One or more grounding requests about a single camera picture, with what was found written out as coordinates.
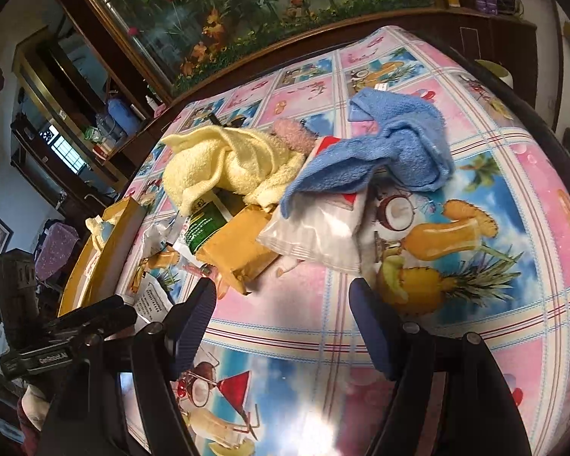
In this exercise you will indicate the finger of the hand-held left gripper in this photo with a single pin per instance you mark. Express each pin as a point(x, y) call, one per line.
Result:
point(99, 314)

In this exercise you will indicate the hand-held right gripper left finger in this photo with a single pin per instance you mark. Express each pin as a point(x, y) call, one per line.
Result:
point(194, 323)

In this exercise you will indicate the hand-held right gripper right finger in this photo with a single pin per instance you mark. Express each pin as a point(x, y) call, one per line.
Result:
point(370, 327)

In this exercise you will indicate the yellow cardboard box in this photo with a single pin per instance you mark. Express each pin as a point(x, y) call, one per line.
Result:
point(123, 237)

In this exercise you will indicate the yellow towel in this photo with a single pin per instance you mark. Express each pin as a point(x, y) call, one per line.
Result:
point(209, 161)

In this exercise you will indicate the pink fuzzy cloth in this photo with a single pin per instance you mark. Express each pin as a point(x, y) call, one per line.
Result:
point(292, 135)

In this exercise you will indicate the person's left forearm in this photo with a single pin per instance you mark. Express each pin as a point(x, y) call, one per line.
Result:
point(31, 411)

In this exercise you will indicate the white printed leaflet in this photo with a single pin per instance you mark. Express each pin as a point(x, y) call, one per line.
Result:
point(154, 301)

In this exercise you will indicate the purple dotted stool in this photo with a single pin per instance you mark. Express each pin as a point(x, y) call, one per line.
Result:
point(54, 247)

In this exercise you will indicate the fruit printed tablecloth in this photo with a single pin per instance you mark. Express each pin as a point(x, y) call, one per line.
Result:
point(289, 342)

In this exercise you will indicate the brown paper envelope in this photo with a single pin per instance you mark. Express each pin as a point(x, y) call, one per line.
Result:
point(240, 247)

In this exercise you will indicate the crumpled clear plastic wrapper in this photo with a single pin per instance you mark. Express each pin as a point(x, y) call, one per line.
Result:
point(159, 235)

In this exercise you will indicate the green packet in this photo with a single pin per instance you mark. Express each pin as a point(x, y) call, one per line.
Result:
point(204, 225)

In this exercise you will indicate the clear packet with red label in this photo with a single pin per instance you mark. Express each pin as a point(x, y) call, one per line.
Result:
point(313, 232)

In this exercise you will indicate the barred window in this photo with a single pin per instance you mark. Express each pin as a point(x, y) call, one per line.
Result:
point(59, 145)

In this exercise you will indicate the green and white container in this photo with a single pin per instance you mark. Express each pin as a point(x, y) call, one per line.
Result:
point(91, 134)

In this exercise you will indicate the blue towel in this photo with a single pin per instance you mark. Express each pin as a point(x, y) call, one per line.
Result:
point(399, 152)

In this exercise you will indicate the clear plastic jug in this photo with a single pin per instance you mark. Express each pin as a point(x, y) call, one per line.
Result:
point(102, 124)

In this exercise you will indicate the small black object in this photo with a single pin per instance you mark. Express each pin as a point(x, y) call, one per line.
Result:
point(221, 121)

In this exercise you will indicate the dark wooden shelf unit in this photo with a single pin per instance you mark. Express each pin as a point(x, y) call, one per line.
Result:
point(38, 85)

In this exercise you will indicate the small white bottle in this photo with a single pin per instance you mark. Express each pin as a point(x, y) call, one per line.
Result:
point(149, 102)

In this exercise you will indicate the cream bucket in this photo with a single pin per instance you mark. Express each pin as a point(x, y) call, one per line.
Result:
point(494, 72)

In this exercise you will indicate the large fish tank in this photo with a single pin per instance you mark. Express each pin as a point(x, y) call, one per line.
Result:
point(266, 9)

